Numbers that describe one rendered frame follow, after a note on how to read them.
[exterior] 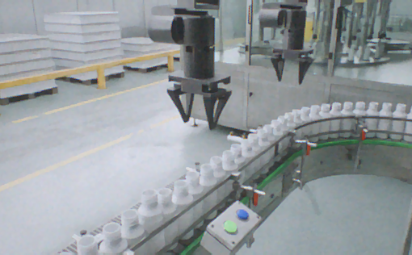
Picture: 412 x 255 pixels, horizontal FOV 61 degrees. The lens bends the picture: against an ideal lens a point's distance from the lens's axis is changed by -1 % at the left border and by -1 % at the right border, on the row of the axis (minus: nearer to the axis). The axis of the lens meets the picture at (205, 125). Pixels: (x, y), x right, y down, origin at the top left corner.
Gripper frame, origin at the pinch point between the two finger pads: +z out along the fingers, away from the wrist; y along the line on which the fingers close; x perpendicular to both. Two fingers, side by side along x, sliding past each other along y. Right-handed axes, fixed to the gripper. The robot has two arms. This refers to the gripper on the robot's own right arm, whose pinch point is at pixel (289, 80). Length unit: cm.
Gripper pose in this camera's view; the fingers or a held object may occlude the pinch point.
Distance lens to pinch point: 106.6
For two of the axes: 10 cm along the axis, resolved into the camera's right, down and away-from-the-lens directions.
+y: -8.2, -2.0, 5.3
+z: -0.1, 9.4, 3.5
